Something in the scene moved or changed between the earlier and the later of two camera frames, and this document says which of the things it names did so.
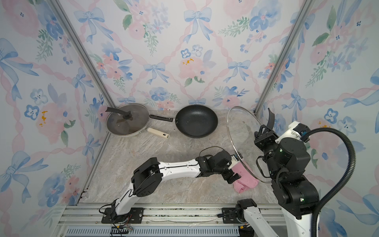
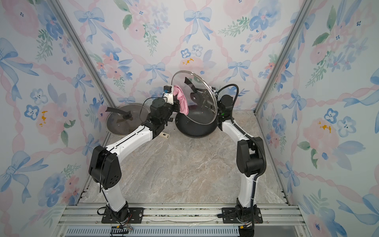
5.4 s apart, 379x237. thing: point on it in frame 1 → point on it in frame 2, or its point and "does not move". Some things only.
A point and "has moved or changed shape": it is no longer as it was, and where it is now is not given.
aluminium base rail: [165, 220] does not move
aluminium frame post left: [86, 53] does not move
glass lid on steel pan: [128, 119] does not move
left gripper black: [233, 178] → [176, 105]
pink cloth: [246, 181] has moved or changed shape
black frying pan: [194, 121] does not move
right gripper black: [261, 138] → [206, 98]
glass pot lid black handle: [242, 124] → [199, 99]
